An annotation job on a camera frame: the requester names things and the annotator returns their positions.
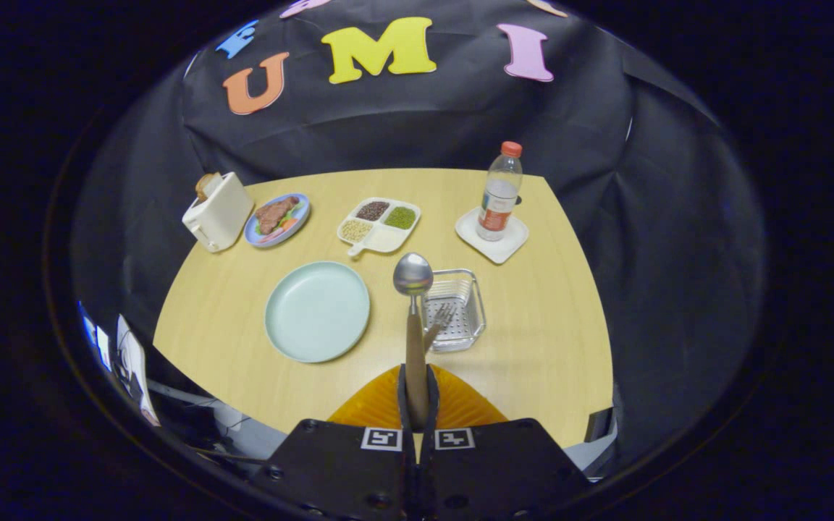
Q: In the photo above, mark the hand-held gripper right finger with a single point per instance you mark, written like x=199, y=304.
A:
x=496, y=470

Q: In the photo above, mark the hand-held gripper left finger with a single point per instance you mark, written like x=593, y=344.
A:
x=337, y=470

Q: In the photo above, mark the dark red beans heap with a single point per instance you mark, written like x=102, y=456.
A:
x=373, y=210

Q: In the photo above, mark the pale green round plate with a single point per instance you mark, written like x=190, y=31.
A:
x=316, y=311

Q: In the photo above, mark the clear plastic bottle red cap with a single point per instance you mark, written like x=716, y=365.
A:
x=498, y=206

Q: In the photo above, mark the green beans heap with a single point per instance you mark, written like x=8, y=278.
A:
x=400, y=218

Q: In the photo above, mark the yellow beans heap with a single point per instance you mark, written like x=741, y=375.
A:
x=356, y=230

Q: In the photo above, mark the dark grey block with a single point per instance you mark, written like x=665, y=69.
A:
x=600, y=425

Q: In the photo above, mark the white toaster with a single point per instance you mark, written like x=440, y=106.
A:
x=221, y=213

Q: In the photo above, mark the brown bread slice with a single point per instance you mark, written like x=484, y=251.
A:
x=205, y=187

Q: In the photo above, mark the blue round plate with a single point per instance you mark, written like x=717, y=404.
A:
x=300, y=221

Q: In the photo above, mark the white square coaster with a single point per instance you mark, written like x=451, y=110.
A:
x=500, y=250

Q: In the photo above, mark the brown meat slice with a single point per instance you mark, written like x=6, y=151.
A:
x=272, y=215

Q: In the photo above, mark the white divided tray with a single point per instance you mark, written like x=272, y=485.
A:
x=388, y=239

